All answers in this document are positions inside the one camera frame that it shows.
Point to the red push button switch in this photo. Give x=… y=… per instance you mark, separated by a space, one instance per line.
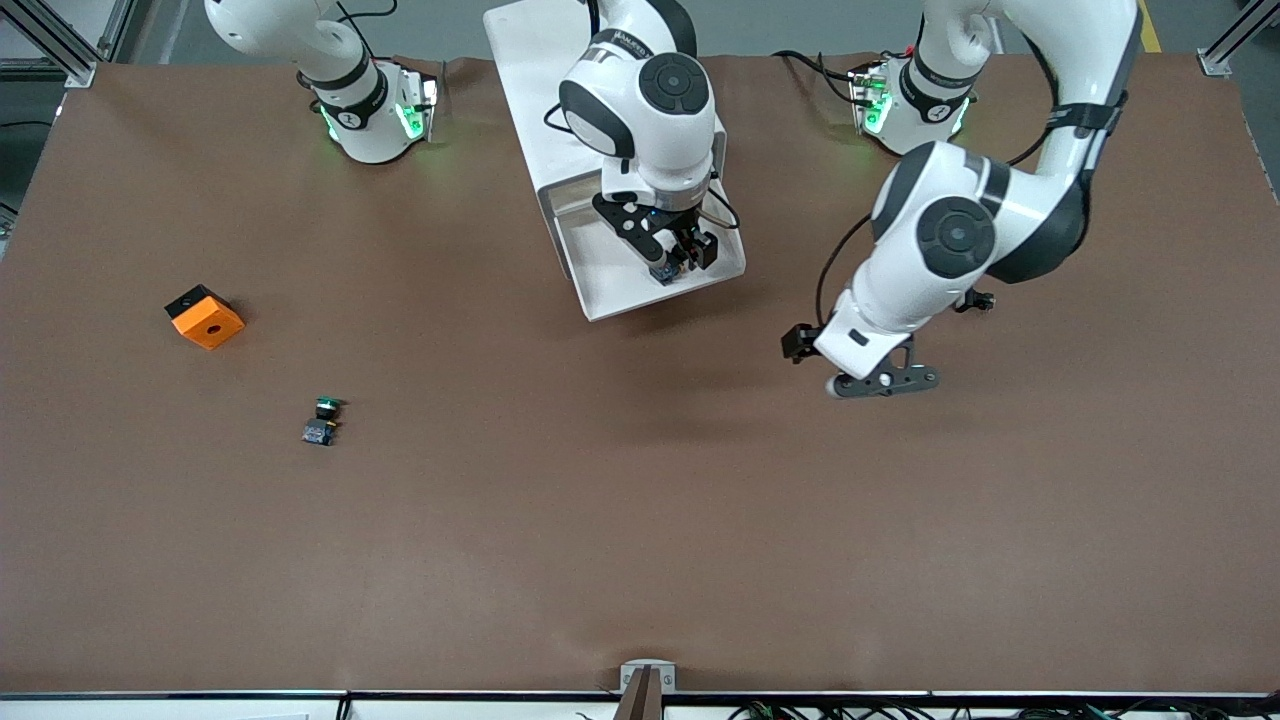
x=664 y=273

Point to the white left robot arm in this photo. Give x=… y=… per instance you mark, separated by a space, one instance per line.
x=900 y=290

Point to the orange and black button box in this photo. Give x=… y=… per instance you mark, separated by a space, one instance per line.
x=210 y=325

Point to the grey metal bracket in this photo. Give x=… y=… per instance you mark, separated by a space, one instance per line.
x=627 y=678

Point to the small black clip component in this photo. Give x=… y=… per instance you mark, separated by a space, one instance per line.
x=982 y=300

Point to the brown camera post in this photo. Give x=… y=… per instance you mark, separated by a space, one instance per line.
x=642 y=705

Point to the aluminium frame profile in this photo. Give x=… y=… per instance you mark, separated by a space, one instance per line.
x=78 y=72
x=1215 y=62

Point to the white table edge rail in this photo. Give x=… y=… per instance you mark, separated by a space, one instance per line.
x=450 y=710

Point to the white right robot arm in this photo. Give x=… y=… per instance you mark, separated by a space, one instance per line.
x=690 y=150

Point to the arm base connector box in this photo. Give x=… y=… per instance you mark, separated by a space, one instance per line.
x=872 y=100
x=418 y=110

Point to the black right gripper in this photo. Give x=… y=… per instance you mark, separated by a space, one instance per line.
x=690 y=240

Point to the green push button switch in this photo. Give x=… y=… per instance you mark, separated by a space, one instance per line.
x=319 y=432

